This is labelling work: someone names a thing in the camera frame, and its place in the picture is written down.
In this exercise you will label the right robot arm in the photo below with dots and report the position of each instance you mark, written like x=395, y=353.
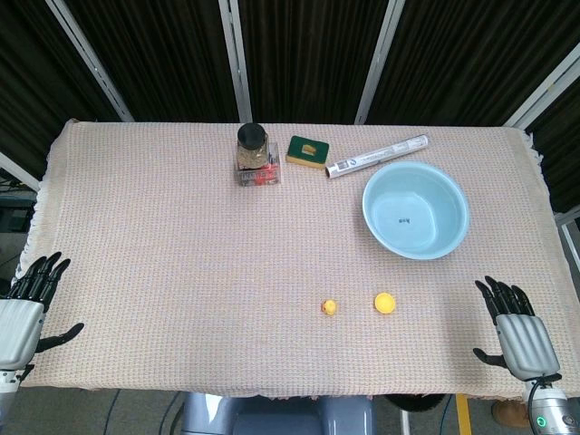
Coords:
x=550, y=412

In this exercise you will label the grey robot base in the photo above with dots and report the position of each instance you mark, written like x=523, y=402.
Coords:
x=281, y=414

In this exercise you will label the green yellow sponge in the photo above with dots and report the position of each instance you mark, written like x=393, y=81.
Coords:
x=308, y=151

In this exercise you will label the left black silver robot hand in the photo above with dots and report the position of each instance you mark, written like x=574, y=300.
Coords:
x=18, y=326

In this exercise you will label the brown shoe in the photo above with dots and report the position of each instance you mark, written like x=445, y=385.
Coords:
x=509, y=413

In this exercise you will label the white metal post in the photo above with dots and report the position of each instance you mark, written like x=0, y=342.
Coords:
x=90, y=63
x=235, y=59
x=378, y=63
x=18, y=170
x=544, y=86

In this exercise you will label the white metal frame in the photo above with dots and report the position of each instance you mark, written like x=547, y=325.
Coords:
x=568, y=231

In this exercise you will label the small yellow duck toy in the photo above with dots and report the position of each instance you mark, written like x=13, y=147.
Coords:
x=330, y=307

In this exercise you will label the black curtain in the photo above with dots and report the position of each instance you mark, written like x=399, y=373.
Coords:
x=158, y=54

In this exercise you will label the silver foil roll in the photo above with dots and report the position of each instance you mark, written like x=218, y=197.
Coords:
x=376, y=156

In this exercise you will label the light blue plastic basin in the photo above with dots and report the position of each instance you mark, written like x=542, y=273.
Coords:
x=414, y=213

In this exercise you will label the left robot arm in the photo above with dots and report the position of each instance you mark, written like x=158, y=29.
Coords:
x=6, y=385

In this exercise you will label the yellow round plastic disc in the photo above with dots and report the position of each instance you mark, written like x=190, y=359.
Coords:
x=385, y=303

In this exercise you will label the pink woven tablecloth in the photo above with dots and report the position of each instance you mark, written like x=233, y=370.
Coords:
x=181, y=254

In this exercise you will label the black round stool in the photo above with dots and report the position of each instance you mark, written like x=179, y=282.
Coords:
x=414, y=401

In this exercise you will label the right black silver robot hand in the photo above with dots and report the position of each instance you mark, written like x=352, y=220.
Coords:
x=525, y=344

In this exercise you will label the glass jar with black lid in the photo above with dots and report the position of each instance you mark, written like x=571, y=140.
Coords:
x=267, y=174
x=252, y=145

